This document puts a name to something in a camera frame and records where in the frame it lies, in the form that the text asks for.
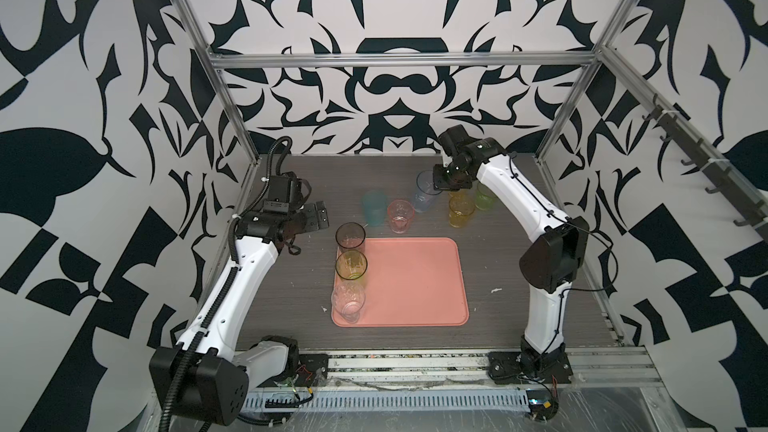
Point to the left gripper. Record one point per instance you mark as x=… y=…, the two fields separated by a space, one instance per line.
x=310 y=220

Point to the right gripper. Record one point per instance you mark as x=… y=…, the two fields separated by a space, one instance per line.
x=438 y=181

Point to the short yellow glass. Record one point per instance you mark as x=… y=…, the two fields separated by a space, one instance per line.
x=461 y=209

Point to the tall blue glass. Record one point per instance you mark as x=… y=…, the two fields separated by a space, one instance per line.
x=425 y=194

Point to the tall dark grey glass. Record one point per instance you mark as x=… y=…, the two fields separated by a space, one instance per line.
x=351 y=236

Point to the tall green glass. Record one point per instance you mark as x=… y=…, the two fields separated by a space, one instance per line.
x=351 y=267

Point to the teal glass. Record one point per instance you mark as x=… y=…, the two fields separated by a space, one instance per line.
x=374 y=204

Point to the short pink glass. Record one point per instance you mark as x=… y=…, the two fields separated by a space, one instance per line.
x=400 y=215

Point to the tall clear glass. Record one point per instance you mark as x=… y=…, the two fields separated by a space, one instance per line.
x=348 y=300

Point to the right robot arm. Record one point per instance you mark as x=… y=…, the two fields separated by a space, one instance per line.
x=550 y=265

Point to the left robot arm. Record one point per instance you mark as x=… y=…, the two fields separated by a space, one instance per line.
x=203 y=377

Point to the pink tray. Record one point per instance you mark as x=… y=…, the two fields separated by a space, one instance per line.
x=411 y=282

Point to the short green glass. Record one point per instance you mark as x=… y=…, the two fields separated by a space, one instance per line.
x=484 y=198

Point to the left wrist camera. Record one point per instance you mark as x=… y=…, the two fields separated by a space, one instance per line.
x=286 y=193

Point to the white cable duct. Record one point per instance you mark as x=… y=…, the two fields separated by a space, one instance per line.
x=511 y=400

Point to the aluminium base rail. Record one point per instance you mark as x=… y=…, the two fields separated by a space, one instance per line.
x=422 y=369

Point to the black hook rail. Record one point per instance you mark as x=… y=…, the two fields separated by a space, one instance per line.
x=702 y=156

